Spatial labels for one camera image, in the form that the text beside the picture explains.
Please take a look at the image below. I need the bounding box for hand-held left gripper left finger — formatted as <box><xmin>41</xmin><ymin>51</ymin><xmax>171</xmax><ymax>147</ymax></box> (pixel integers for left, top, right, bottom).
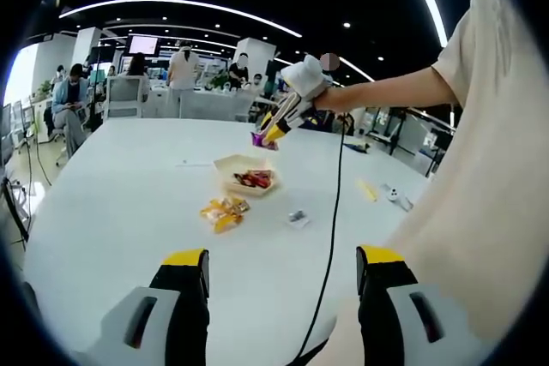
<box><xmin>85</xmin><ymin>248</ymin><xmax>211</xmax><ymax>366</ymax></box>

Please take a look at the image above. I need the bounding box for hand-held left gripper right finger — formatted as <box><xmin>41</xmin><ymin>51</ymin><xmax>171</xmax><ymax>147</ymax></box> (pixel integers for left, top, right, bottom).
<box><xmin>355</xmin><ymin>244</ymin><xmax>477</xmax><ymax>366</ymax></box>

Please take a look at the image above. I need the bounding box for purple snack packet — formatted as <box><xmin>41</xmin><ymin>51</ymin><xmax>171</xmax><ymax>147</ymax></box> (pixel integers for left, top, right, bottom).
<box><xmin>250</xmin><ymin>131</ymin><xmax>280</xmax><ymax>153</ymax></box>

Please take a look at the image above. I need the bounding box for red long snack packet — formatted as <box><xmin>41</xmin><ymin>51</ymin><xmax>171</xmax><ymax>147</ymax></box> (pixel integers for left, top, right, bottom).
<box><xmin>233</xmin><ymin>171</ymin><xmax>258</xmax><ymax>188</ymax></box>
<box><xmin>248</xmin><ymin>170</ymin><xmax>275</xmax><ymax>189</ymax></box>

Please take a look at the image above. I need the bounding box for cream hexagonal container tray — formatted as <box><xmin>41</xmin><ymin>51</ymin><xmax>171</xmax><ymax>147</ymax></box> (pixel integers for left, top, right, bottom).
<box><xmin>213</xmin><ymin>153</ymin><xmax>281</xmax><ymax>199</ymax></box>

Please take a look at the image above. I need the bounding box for clear grey snack packet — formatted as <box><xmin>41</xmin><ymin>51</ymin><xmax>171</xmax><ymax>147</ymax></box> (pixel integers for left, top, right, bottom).
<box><xmin>286</xmin><ymin>210</ymin><xmax>311</xmax><ymax>229</ymax></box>

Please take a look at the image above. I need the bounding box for person's right hand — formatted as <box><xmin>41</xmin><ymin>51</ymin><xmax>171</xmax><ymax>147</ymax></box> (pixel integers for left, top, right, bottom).
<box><xmin>311</xmin><ymin>85</ymin><xmax>344</xmax><ymax>115</ymax></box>

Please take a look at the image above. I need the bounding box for blue cloth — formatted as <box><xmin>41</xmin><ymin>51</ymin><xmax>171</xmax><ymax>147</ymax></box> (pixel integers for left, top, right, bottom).
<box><xmin>342</xmin><ymin>141</ymin><xmax>375</xmax><ymax>156</ymax></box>

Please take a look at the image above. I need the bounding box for white mesh office chair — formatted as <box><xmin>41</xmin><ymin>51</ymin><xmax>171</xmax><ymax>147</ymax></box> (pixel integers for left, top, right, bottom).
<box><xmin>178</xmin><ymin>90</ymin><xmax>254</xmax><ymax>121</ymax></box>
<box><xmin>104</xmin><ymin>75</ymin><xmax>145</xmax><ymax>120</ymax></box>

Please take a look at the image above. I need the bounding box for yellow flat strip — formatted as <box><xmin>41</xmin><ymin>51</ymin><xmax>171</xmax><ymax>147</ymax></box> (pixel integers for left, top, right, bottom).
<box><xmin>355</xmin><ymin>177</ymin><xmax>379</xmax><ymax>203</ymax></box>

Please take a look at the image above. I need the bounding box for small white device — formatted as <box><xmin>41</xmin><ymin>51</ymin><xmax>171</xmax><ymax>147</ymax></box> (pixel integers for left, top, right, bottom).
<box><xmin>383</xmin><ymin>183</ymin><xmax>415</xmax><ymax>212</ymax></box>

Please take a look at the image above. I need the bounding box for person's beige shirt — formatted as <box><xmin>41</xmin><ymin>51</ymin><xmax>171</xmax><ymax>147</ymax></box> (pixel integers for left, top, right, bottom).
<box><xmin>385</xmin><ymin>0</ymin><xmax>549</xmax><ymax>341</ymax></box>

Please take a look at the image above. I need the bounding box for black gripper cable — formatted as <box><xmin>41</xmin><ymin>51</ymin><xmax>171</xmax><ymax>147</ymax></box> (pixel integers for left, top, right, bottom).
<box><xmin>295</xmin><ymin>111</ymin><xmax>347</xmax><ymax>361</ymax></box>

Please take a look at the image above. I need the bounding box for wall display screen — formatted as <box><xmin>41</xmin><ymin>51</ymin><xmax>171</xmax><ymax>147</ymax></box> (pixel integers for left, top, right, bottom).
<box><xmin>128</xmin><ymin>34</ymin><xmax>161</xmax><ymax>56</ymax></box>

